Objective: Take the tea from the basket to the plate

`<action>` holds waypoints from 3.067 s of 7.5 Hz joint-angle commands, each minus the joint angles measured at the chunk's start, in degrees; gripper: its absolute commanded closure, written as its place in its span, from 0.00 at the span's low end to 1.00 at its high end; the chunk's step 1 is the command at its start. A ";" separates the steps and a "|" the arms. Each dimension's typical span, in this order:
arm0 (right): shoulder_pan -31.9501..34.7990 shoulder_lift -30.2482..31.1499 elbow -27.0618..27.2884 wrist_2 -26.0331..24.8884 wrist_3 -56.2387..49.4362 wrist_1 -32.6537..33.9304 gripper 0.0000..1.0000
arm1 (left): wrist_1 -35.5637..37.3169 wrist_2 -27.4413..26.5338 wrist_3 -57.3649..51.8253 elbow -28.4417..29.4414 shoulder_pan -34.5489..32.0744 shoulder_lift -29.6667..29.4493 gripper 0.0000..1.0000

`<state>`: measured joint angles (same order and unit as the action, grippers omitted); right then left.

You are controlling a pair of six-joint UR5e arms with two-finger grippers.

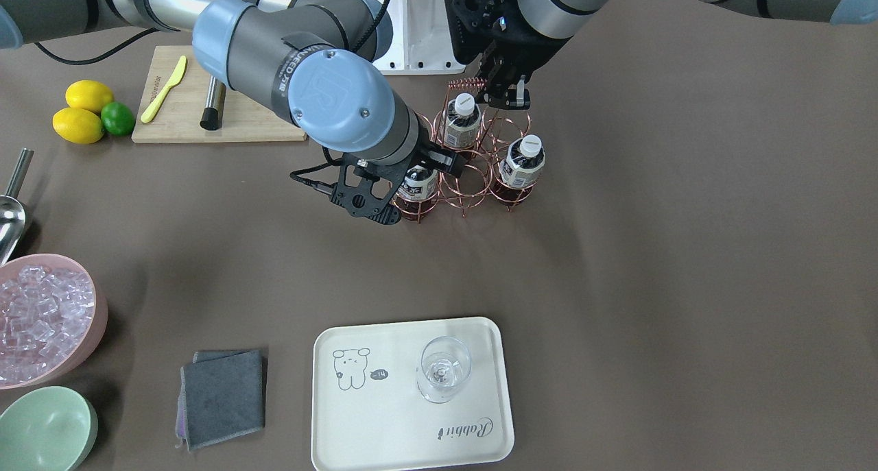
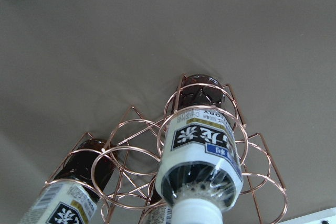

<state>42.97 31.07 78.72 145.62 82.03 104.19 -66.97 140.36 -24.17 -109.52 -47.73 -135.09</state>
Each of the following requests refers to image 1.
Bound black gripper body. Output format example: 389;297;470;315
444;0;568;81
329;142;462;225

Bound tea bottle white cap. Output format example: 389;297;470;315
397;165;439;221

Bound copper wire bottle basket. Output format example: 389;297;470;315
392;77;531;221

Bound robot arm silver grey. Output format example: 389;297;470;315
1;0;465;225
443;0;877;110

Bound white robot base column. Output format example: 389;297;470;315
373;0;465;75

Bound steel muddler black tip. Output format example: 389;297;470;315
200;75;228;131

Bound clear wine glass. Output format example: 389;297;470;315
416;336;473;404

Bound bamboo cutting board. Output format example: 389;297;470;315
132;45;308;144

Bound cream rabbit tray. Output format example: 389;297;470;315
311;317;515;470

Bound yellow plastic knife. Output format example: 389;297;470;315
140;56;188;124

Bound grey folded cloth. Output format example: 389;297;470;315
175;349;267;452

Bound green lime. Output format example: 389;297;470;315
100;101;136;136

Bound whole yellow lemon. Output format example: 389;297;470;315
64;80;115;114

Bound pink bowl of ice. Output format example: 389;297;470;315
1;254;108;390

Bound steel ice scoop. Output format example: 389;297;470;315
1;148;34;265

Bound green empty bowl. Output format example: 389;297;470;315
1;386;98;470

